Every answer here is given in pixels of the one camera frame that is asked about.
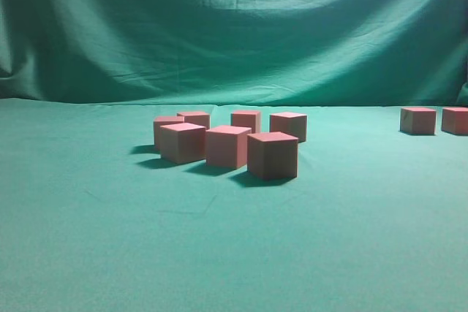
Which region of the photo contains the pink cube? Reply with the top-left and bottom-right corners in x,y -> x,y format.
399,107 -> 437,135
441,107 -> 468,135
269,112 -> 308,142
247,132 -> 298,180
153,115 -> 184,151
205,125 -> 252,170
231,110 -> 261,133
177,111 -> 211,129
159,123 -> 206,164

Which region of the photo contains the green cloth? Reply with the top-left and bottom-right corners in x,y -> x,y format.
1,0 -> 467,311

